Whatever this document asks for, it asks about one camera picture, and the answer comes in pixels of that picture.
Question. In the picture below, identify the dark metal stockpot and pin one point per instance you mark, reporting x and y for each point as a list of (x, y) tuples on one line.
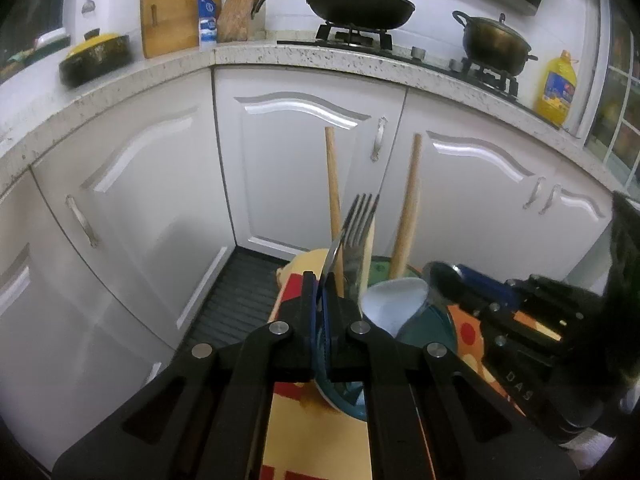
[(495, 42)]

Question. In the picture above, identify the yellow cooking oil bottle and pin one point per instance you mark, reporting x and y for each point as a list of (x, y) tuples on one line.
[(555, 90)]

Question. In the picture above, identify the speckled kitchen countertop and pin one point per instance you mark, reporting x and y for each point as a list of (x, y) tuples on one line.
[(280, 55)]

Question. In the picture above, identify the small metal spoon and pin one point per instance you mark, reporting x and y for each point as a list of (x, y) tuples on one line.
[(440, 275)]

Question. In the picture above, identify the white plastic spoon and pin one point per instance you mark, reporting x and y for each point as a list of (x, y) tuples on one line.
[(390, 305)]

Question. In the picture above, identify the black yellow casserole pot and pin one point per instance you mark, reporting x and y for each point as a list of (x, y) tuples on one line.
[(95, 57)]

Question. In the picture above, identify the dark ribbed floor mat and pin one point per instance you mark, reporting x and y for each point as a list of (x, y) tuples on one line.
[(235, 300)]

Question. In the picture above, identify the white cabinet door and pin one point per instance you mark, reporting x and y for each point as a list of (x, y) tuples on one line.
[(475, 200), (150, 185), (50, 360), (580, 240), (280, 170)]

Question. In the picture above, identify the metal fork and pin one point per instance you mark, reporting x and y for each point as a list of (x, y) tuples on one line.
[(357, 240)]

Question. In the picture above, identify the metal stove knob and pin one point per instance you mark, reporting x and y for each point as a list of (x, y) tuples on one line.
[(455, 65), (418, 52)]

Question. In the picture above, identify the wooden knife block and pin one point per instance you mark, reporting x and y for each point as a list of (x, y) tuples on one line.
[(235, 17)]

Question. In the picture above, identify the orange patterned tablecloth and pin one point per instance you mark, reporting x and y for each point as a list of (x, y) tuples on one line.
[(295, 270)]

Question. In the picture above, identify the wooden cutting board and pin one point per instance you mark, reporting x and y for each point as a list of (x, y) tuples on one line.
[(175, 15)]

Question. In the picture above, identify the black gas stove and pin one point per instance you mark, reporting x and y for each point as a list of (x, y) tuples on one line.
[(350, 35)]

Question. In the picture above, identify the brown wooden chopstick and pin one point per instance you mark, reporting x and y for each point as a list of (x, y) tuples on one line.
[(407, 200), (332, 185)]

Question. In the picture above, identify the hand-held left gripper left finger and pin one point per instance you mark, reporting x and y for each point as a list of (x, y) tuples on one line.
[(311, 345)]

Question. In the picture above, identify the blue white packet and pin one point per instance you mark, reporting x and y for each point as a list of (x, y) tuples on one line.
[(207, 25)]

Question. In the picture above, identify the black wok with lid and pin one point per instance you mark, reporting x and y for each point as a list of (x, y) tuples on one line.
[(360, 7)]

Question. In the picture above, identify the white glass paned door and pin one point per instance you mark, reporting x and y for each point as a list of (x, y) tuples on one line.
[(620, 110)]

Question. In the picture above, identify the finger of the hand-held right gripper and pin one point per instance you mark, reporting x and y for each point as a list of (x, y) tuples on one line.
[(487, 285), (492, 310)]

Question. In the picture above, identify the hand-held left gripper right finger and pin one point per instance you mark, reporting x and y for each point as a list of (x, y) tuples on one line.
[(327, 350)]

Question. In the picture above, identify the teal plastic utensil container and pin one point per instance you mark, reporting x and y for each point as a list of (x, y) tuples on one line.
[(430, 330)]

